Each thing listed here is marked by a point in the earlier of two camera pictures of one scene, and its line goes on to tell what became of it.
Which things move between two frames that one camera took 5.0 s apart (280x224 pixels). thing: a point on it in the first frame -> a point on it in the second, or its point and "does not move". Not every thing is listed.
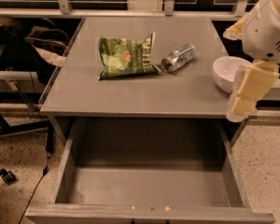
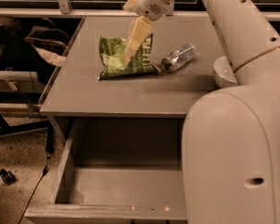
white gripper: [265, 35] -> [148, 1]
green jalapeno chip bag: [124, 57] does not move
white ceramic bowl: [225, 69] does not move
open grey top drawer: [148, 171] does not move
